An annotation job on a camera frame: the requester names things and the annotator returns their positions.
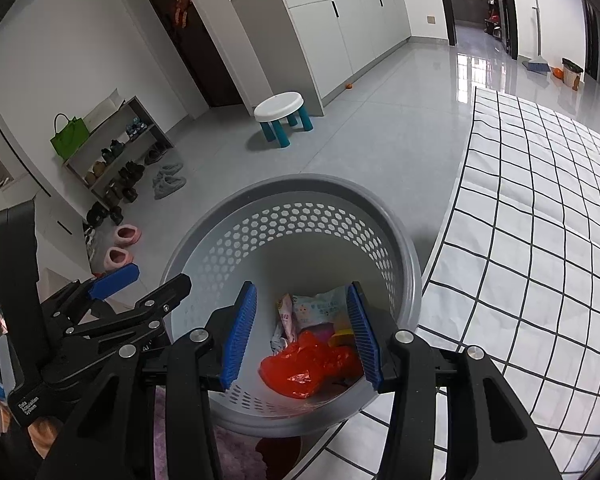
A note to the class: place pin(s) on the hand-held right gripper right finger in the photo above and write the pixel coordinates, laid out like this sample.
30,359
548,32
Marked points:
362,340

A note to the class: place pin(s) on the person's left hand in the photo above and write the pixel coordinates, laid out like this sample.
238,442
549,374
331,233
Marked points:
45,437

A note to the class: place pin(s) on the green handbag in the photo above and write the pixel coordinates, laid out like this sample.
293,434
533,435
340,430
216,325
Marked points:
70,137

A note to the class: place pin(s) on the purple rug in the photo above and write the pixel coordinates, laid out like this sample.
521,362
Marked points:
240,455

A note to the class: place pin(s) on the wicker waste bin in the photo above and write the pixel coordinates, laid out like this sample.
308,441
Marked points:
571,75

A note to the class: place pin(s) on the red door decoration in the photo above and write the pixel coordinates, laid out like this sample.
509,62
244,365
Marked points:
180,2

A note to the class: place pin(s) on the row of dark shoes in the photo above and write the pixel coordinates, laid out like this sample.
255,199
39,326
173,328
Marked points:
125,170

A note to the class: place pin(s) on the red ride-on toy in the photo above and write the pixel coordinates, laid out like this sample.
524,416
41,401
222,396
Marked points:
493,20

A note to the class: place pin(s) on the yellow-lidded plastic jar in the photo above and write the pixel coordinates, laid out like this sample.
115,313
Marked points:
341,338

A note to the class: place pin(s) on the white stool with teal legs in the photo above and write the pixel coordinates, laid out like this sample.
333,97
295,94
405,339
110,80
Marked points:
277,105

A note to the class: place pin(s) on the grey shoe rack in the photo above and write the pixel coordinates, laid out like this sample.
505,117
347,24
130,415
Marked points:
130,105

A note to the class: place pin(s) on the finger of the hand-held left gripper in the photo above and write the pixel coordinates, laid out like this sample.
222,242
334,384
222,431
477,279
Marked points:
112,282
155,305

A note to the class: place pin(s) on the long grey cabinet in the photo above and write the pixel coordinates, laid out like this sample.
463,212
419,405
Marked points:
340,35

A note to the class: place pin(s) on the broom with blue dustpan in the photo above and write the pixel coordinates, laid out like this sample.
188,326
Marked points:
536,65

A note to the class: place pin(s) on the long pink snack packet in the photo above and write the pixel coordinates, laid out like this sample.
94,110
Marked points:
285,315

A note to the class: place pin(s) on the light blue wipes packet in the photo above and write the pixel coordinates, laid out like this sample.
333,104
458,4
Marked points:
320,310

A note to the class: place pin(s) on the grey slipper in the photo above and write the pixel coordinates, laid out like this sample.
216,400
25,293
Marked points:
170,186
169,171

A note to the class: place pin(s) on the grey perforated plastic basket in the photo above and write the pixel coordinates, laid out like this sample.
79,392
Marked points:
305,260

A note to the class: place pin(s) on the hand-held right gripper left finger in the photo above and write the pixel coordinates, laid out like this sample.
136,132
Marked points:
237,340

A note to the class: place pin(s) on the white black-checked cloth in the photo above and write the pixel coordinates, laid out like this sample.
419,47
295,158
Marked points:
530,210

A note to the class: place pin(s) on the red plastic bag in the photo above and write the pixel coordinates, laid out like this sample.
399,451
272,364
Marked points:
300,365

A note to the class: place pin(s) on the dark brown door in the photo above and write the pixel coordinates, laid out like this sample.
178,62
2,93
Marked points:
205,60

